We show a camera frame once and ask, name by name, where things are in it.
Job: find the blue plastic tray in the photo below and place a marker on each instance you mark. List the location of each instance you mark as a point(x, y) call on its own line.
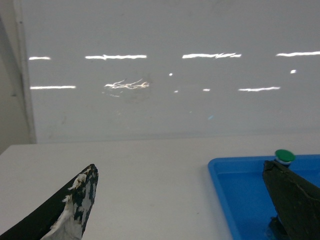
point(243, 196)

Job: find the green push button switch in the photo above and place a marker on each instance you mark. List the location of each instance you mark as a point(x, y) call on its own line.
point(284, 157)

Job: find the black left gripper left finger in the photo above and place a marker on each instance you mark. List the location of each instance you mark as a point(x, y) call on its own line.
point(64, 215)

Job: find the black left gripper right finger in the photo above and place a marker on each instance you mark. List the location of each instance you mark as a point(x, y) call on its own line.
point(296, 201)

